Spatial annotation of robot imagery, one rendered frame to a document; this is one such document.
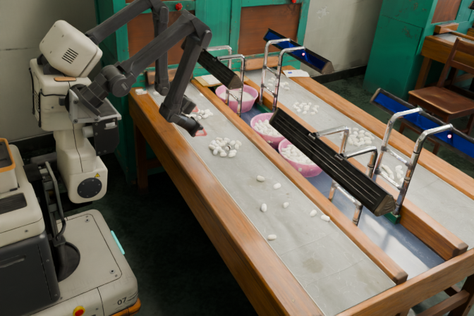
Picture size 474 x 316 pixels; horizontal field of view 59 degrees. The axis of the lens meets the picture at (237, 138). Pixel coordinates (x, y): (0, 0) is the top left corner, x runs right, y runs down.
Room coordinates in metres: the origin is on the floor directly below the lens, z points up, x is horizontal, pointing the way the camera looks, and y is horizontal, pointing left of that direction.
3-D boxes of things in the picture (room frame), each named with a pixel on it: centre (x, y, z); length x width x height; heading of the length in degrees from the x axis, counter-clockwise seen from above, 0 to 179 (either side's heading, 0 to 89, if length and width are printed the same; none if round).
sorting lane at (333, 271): (1.69, 0.01, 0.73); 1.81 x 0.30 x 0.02; 30
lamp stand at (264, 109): (2.33, -0.24, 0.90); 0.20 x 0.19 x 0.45; 30
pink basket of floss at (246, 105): (2.38, 0.02, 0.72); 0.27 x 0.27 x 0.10
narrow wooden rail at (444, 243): (1.94, -0.42, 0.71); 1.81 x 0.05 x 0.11; 30
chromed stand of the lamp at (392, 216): (1.49, -0.73, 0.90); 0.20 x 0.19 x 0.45; 30
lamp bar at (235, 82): (2.09, 0.18, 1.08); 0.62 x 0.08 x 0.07; 30
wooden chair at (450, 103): (3.25, -1.73, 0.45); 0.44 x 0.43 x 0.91; 30
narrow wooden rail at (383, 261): (1.78, -0.14, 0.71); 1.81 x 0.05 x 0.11; 30
